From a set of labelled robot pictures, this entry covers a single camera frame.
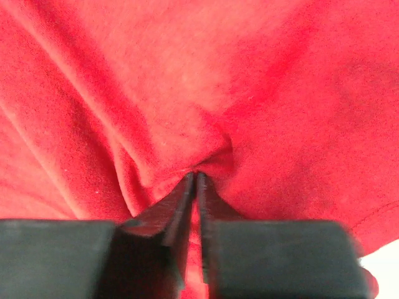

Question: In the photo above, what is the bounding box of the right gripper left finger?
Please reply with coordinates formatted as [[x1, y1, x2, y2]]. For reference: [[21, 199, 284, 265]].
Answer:
[[1, 173, 195, 298]]

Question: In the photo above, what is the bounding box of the red t shirt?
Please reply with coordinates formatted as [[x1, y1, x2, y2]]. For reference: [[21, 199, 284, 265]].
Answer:
[[0, 0, 399, 299]]

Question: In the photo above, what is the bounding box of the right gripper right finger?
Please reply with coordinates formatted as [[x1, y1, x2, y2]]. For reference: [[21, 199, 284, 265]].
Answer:
[[196, 173, 370, 298]]

